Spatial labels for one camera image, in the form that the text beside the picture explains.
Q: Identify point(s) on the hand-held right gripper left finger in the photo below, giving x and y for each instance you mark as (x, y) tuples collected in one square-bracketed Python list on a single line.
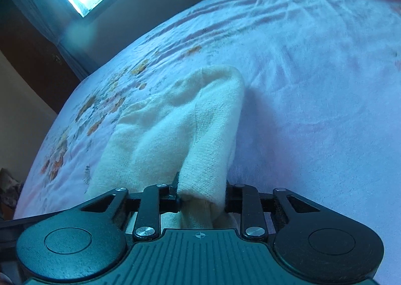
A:
[(177, 191)]

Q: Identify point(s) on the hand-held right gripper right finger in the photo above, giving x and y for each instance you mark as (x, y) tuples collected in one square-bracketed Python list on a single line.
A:
[(230, 199)]

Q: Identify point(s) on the cream knit small garment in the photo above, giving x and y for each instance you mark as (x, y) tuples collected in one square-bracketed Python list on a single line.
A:
[(175, 134)]

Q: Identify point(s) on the floral pink bed sheet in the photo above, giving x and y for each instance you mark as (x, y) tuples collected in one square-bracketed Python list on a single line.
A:
[(313, 84)]

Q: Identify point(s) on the dark patterned cloth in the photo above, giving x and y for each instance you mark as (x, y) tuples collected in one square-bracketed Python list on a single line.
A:
[(9, 189)]

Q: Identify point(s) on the dark wooden wardrobe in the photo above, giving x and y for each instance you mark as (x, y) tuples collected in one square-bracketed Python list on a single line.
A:
[(28, 59)]

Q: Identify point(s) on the grey curtain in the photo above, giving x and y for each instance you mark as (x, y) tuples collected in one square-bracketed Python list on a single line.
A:
[(53, 28)]

